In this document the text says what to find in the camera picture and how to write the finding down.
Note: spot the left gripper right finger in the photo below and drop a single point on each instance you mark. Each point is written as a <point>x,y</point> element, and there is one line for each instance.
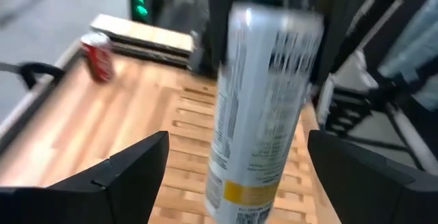
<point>376,196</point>

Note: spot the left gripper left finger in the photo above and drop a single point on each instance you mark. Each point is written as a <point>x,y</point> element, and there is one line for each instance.
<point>102,203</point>

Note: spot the red soda can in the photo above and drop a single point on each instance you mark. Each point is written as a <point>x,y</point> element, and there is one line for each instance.
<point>99,61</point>

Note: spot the tall white beverage can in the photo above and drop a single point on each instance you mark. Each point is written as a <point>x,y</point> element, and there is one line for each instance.
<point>260,114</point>

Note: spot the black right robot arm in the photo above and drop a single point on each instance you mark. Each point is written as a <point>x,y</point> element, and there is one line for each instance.
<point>222,22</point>

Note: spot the wooden slatted shelf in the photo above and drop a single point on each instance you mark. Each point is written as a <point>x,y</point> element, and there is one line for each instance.
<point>191,124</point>

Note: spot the black table edge clamp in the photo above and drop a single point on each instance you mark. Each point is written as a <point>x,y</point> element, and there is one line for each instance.
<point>48,67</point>

